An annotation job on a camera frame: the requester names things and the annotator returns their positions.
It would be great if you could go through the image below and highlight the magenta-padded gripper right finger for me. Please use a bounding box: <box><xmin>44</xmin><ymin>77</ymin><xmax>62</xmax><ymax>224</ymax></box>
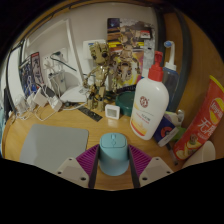
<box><xmin>127</xmin><ymin>143</ymin><xmax>174</xmax><ymax>188</ymax></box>

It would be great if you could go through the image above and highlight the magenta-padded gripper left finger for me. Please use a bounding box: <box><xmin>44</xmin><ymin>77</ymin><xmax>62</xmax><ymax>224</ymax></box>
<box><xmin>55</xmin><ymin>143</ymin><xmax>101</xmax><ymax>190</ymax></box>

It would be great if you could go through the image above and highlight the light blue computer mouse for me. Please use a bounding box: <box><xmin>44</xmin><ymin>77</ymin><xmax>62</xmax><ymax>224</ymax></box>
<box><xmin>98</xmin><ymin>132</ymin><xmax>130</xmax><ymax>177</ymax></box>

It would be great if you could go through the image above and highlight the grey mouse pad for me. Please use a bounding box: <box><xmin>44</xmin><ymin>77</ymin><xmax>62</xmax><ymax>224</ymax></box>
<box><xmin>18</xmin><ymin>124</ymin><xmax>90</xmax><ymax>174</ymax></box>

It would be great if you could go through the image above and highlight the small blue box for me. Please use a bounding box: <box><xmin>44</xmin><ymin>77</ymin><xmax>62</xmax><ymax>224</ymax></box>
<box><xmin>152</xmin><ymin>114</ymin><xmax>180</xmax><ymax>148</ymax></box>

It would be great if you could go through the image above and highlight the black ruler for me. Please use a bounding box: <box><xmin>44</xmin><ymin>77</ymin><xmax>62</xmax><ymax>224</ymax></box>
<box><xmin>77</xmin><ymin>105</ymin><xmax>104</xmax><ymax>123</ymax></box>

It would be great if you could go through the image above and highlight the white red-capped pump bottle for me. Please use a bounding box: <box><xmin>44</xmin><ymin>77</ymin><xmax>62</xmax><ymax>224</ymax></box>
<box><xmin>129</xmin><ymin>50</ymin><xmax>170</xmax><ymax>141</ymax></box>

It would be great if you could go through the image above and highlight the red chips can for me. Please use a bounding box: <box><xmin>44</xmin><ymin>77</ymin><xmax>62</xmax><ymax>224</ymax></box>
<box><xmin>173</xmin><ymin>75</ymin><xmax>224</xmax><ymax>162</ymax></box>

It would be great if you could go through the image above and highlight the dark green round container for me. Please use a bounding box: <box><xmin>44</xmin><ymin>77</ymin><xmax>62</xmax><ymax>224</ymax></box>
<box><xmin>115</xmin><ymin>89</ymin><xmax>137</xmax><ymax>118</ymax></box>

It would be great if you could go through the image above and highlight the small white cube clock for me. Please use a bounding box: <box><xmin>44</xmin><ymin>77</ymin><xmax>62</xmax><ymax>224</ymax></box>
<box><xmin>104</xmin><ymin>103</ymin><xmax>121</xmax><ymax>120</ymax></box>

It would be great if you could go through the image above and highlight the metal cup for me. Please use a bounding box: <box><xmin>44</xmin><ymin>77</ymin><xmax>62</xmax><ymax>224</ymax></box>
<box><xmin>49</xmin><ymin>71</ymin><xmax>68</xmax><ymax>96</ymax></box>

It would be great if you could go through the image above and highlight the blue-capped nozzle bottle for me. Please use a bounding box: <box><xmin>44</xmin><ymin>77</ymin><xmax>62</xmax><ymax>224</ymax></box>
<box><xmin>162</xmin><ymin>40</ymin><xmax>181</xmax><ymax>113</ymax></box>

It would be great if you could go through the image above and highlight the blue robot model box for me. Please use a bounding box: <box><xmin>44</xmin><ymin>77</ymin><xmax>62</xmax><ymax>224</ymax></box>
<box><xmin>18</xmin><ymin>51</ymin><xmax>46</xmax><ymax>98</ymax></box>

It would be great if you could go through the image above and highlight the small brown tree figurine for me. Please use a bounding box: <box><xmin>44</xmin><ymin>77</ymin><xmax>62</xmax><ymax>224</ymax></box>
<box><xmin>116</xmin><ymin>31</ymin><xmax>143</xmax><ymax>89</ymax></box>

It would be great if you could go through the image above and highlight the colourful figurine box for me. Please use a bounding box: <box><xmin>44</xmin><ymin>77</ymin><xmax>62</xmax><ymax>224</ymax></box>
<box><xmin>106</xmin><ymin>17</ymin><xmax>157</xmax><ymax>88</ymax></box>

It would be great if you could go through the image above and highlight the white cable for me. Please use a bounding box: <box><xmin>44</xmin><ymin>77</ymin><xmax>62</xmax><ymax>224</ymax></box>
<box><xmin>33</xmin><ymin>106</ymin><xmax>64</xmax><ymax>123</ymax></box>

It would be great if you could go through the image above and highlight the black plug with cable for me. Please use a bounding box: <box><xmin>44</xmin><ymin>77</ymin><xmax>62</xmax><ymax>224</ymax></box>
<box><xmin>49</xmin><ymin>51</ymin><xmax>78</xmax><ymax>73</ymax></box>

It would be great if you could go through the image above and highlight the white wall box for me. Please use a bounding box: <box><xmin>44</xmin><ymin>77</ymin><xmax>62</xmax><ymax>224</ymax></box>
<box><xmin>82</xmin><ymin>39</ymin><xmax>107</xmax><ymax>61</ymax></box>

